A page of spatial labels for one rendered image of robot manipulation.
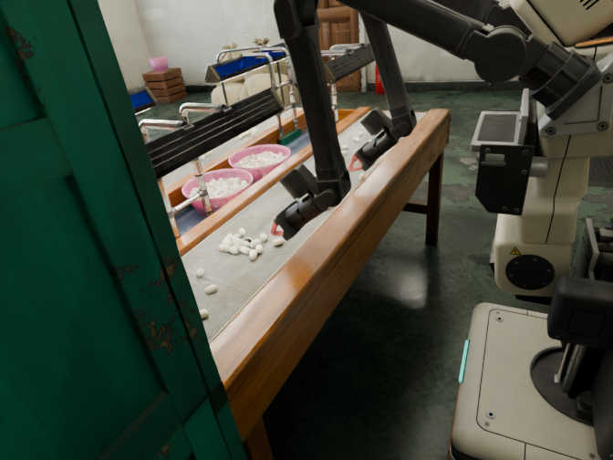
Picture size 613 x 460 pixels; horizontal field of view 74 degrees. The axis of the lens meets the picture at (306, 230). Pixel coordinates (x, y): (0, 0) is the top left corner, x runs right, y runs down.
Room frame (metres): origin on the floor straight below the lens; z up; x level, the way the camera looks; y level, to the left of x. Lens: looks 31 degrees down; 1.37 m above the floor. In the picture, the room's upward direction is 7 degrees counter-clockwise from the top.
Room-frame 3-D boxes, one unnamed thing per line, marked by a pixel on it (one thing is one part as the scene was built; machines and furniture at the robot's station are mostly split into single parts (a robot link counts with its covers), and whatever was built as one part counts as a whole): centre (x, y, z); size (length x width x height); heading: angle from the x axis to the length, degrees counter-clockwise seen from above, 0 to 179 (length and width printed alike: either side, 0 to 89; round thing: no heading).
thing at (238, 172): (1.42, 0.31, 0.72); 0.27 x 0.27 x 0.10
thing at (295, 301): (1.26, -0.24, 0.67); 1.81 x 0.12 x 0.19; 147
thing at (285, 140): (2.13, 0.09, 0.90); 0.20 x 0.19 x 0.45; 147
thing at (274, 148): (1.66, 0.16, 0.72); 0.27 x 0.27 x 0.10
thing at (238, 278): (1.38, -0.07, 0.73); 1.81 x 0.30 x 0.02; 147
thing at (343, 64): (1.86, -0.31, 1.08); 0.62 x 0.08 x 0.07; 147
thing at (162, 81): (6.88, 1.94, 0.32); 0.42 x 0.42 x 0.64; 61
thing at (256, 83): (4.48, 0.27, 0.40); 0.74 x 0.56 x 0.38; 152
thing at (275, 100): (1.05, 0.22, 1.08); 0.62 x 0.08 x 0.07; 147
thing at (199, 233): (1.48, 0.08, 0.71); 1.81 x 0.05 x 0.11; 147
